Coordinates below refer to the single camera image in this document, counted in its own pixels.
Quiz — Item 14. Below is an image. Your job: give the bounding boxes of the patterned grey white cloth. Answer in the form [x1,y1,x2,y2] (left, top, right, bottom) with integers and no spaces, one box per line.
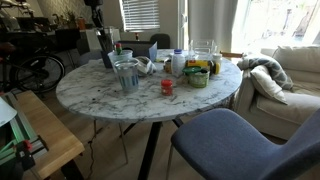
[134,55,158,77]

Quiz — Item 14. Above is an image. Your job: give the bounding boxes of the small jar with red lid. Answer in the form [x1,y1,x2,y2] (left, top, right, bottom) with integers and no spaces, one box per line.
[160,78,174,97]

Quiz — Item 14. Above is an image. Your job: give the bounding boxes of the black and yellow jar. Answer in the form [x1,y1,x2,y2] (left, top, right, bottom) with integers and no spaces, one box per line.
[209,61,222,76]

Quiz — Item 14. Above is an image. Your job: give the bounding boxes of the yellow box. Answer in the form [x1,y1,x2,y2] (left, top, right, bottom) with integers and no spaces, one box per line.
[185,59,214,71]

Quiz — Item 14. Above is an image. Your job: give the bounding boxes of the orange canister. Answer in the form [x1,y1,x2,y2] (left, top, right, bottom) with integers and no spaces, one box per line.
[77,16,87,31]

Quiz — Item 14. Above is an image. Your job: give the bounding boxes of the white lampshade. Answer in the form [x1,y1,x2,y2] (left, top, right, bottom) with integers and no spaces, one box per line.
[0,96,18,128]

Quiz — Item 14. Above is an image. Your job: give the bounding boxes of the beige curtain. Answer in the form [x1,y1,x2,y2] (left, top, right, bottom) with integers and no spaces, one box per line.
[187,0,239,54]

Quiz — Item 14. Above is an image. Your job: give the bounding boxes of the clear round plastic container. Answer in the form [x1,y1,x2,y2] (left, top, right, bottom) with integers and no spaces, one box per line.
[107,49,134,73]

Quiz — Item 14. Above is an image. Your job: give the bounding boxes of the wooden handle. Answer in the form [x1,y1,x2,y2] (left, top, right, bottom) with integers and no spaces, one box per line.
[219,50,244,59]

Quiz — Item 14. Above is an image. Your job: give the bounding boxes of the white bottle with blue cap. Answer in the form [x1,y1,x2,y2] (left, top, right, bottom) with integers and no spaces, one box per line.
[170,48,186,78]

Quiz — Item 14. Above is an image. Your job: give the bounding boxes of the clear tumbler with blue stripes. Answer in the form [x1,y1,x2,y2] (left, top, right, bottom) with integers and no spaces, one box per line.
[113,58,140,94]

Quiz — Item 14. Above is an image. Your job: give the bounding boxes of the black bicycle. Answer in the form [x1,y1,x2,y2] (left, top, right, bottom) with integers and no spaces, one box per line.
[0,41,67,94]

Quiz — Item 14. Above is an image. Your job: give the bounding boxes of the green lidded container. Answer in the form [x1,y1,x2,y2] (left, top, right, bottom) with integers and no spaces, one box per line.
[181,65,210,89]

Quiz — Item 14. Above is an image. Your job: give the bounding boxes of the cream pillow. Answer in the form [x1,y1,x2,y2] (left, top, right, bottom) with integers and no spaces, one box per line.
[249,64,289,105]

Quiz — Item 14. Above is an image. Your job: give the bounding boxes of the dark chair back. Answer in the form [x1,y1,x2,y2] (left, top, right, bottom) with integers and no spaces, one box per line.
[149,33,172,50]

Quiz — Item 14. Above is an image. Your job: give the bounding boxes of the black cabinet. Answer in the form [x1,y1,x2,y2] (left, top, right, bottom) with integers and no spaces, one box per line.
[53,28,81,51]

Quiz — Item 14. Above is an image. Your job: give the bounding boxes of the blue box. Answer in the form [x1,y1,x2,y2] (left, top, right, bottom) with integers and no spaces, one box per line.
[100,40,158,69]

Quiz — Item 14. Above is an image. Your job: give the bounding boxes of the beige sofa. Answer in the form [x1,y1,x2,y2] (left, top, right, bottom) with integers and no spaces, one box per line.
[234,44,320,141]

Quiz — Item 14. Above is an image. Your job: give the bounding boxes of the grey patterned blanket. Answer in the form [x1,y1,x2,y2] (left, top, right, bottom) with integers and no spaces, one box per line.
[237,54,294,91]

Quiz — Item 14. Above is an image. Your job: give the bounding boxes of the blue upholstered chair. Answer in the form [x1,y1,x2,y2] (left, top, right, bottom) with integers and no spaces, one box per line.
[170,107,320,180]

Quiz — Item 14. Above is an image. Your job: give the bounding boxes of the potted plant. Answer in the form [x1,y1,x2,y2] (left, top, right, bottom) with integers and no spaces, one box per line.
[64,10,78,29]

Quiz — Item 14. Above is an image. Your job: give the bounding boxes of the white window blinds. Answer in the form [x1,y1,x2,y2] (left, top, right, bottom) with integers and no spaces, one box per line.
[119,0,161,33]

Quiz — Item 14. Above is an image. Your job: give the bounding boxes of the small white jar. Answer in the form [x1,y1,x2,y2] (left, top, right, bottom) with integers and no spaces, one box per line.
[211,53,223,66]

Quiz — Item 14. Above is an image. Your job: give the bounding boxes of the green rail tool red knob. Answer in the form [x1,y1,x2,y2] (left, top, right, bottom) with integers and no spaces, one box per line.
[0,91,49,171]

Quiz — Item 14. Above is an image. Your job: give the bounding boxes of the green bottle with red cap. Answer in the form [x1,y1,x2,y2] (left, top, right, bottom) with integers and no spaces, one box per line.
[114,42,123,56]

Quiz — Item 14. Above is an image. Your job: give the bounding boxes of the clear plastic bin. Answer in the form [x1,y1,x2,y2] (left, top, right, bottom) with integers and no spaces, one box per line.
[189,38,216,61]

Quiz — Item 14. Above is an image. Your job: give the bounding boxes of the black table legs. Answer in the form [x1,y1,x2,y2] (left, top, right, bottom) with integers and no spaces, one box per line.
[119,116,184,180]

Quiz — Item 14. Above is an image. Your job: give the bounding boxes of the wooden bench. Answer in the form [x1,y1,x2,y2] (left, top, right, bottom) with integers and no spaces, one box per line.
[14,89,86,180]

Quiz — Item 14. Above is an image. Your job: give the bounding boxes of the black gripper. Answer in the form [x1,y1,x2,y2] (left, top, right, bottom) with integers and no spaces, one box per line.
[83,0,104,33]

